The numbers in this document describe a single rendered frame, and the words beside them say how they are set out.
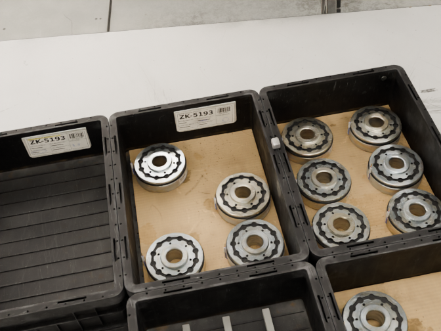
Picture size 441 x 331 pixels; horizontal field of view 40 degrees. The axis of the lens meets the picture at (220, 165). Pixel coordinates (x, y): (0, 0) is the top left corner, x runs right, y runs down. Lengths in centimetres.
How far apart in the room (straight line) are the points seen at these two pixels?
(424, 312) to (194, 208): 45
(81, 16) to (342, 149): 204
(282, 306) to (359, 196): 27
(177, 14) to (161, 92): 143
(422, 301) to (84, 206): 64
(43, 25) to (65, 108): 152
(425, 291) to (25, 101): 107
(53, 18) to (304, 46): 170
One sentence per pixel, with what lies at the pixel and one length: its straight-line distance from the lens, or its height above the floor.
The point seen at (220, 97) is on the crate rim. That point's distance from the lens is 121.
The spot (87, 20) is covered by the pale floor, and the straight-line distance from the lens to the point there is 304.
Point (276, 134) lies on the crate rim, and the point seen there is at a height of 93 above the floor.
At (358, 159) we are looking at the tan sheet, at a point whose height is 83.
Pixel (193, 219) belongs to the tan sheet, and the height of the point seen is 83.
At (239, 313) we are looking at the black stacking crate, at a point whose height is 83.
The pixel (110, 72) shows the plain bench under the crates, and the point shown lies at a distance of 165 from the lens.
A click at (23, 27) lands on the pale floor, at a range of 310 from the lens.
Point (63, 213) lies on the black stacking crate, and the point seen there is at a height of 83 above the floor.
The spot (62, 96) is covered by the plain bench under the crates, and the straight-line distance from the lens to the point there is 162.
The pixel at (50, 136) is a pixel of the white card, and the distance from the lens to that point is 123.
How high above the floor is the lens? 178
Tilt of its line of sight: 51 degrees down
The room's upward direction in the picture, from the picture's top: 5 degrees counter-clockwise
